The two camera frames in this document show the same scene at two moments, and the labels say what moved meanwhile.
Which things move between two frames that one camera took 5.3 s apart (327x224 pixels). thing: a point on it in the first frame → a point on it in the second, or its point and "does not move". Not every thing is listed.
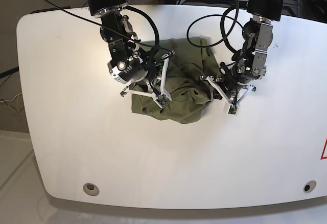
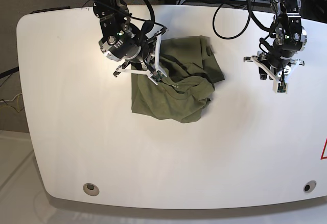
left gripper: [154, 85] → [151, 65]
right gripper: [233, 94] → [278, 75]
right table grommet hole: [309, 186] does not move
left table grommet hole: [91, 189] does not move
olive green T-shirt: [190, 94] does not move
